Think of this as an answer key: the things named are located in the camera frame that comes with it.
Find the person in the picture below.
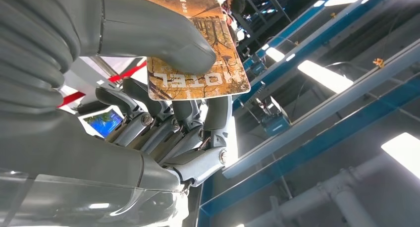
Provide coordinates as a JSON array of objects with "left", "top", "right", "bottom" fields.
[{"left": 188, "top": 0, "right": 247, "bottom": 27}]

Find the display screen with blue picture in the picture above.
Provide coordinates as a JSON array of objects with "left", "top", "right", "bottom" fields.
[{"left": 78, "top": 105, "right": 125, "bottom": 140}]

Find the red barrier belt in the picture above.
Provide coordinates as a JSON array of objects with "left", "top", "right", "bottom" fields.
[{"left": 58, "top": 59, "right": 147, "bottom": 109}]

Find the blue steel beam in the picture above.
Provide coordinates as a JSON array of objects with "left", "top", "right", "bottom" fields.
[{"left": 197, "top": 75, "right": 420, "bottom": 227}]

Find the ceiling light panel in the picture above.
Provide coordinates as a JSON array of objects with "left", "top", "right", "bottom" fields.
[
  {"left": 297, "top": 59, "right": 354, "bottom": 94},
  {"left": 380, "top": 132, "right": 420, "bottom": 180}
]

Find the white ceiling pipe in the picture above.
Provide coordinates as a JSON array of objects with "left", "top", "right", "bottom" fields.
[{"left": 246, "top": 153, "right": 420, "bottom": 227}]

